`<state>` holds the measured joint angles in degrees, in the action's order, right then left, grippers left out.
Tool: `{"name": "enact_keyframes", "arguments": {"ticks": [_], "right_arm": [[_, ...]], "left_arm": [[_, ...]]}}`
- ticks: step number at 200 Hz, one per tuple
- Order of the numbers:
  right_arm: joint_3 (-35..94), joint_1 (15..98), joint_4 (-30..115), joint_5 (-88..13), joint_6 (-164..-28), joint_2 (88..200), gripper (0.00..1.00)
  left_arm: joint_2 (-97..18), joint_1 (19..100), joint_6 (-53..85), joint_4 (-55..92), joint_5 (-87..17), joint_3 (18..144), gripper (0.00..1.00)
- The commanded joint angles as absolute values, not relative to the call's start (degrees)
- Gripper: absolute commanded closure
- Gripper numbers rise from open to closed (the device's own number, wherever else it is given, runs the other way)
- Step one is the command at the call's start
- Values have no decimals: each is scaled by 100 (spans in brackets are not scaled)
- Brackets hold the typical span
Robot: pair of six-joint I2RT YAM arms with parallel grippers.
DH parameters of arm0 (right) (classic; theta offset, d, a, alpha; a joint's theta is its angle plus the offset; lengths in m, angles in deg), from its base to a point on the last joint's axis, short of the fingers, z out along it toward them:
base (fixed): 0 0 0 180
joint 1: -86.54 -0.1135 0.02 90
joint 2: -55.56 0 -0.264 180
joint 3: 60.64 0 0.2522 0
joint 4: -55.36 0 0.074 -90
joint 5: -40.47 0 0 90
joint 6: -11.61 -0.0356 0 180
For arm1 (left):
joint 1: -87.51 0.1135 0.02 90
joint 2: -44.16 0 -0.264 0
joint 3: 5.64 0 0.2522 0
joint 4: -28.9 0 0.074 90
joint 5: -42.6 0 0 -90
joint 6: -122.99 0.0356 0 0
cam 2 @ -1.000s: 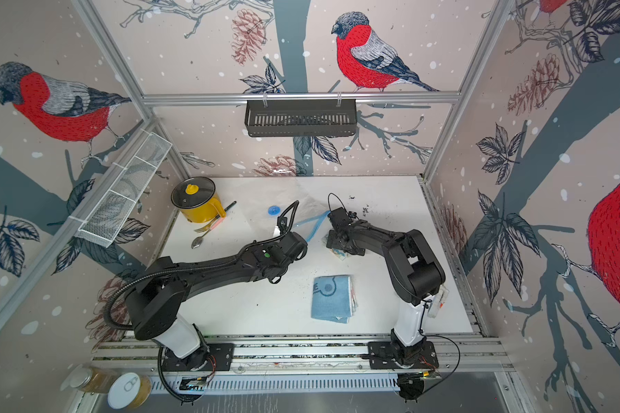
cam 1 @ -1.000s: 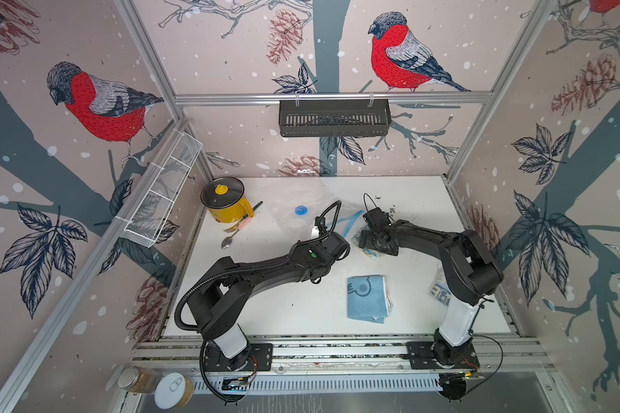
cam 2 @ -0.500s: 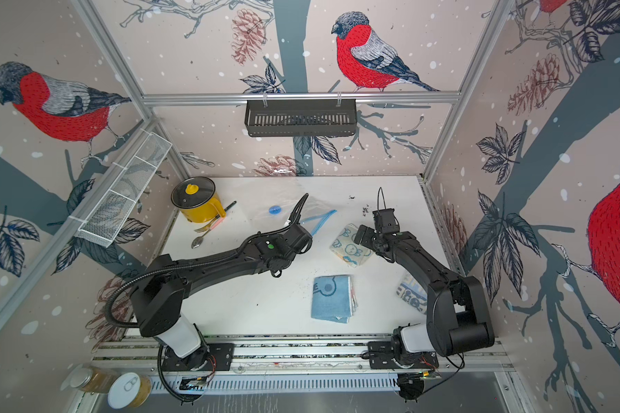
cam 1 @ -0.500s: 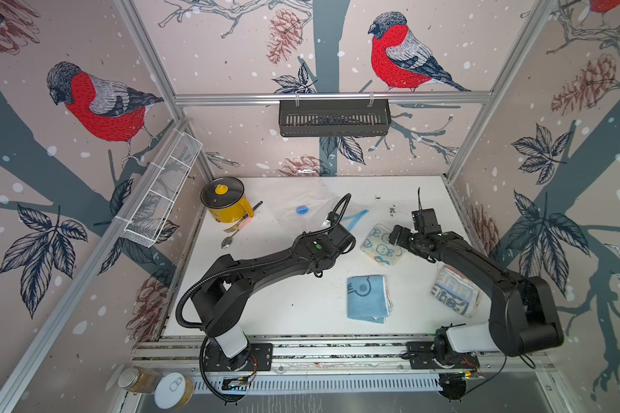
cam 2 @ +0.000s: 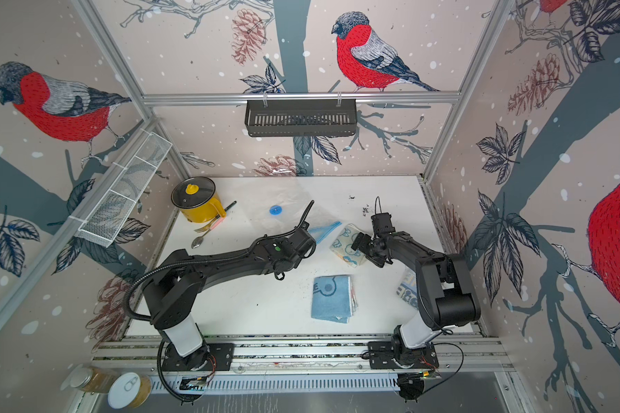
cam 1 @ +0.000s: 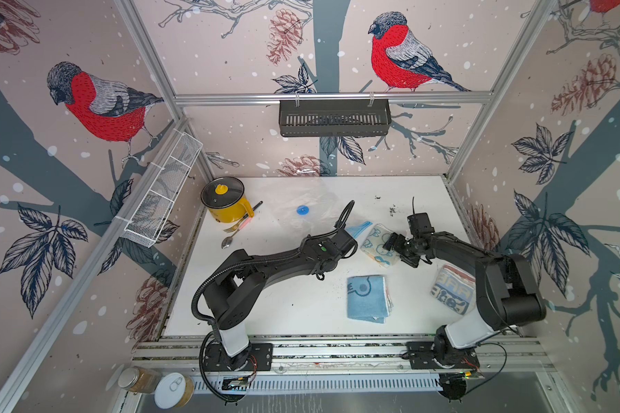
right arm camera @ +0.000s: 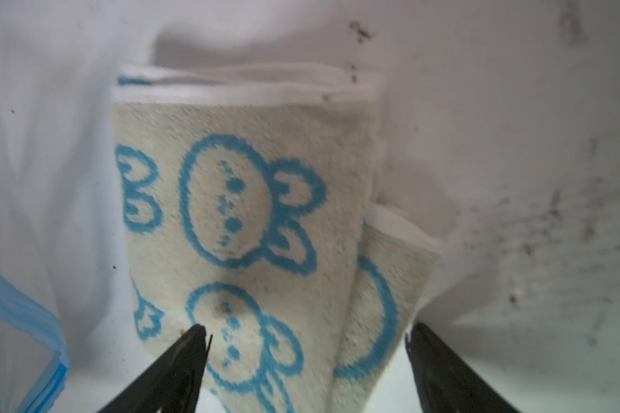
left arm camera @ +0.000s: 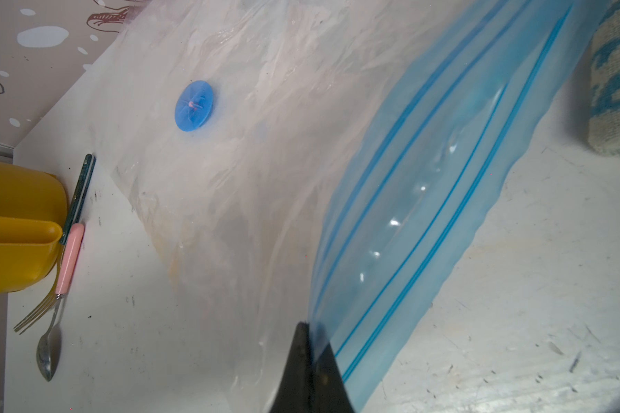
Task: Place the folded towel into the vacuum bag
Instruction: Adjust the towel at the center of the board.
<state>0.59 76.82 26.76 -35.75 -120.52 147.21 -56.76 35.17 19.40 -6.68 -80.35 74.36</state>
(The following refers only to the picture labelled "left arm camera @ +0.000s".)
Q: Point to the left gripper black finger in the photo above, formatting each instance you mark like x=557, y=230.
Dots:
x=310, y=385

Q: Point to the clear vacuum bag blue zip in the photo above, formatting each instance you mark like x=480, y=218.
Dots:
x=322, y=162

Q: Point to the cream towel blue faces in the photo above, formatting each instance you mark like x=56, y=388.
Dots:
x=604, y=123

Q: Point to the metal spoon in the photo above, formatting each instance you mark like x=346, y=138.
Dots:
x=49, y=345

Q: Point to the dark green pen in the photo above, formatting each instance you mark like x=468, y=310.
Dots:
x=79, y=195

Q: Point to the yellow pot with lid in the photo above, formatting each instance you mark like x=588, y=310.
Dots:
x=33, y=209

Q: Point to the pink handled fork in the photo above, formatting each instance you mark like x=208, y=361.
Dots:
x=65, y=271

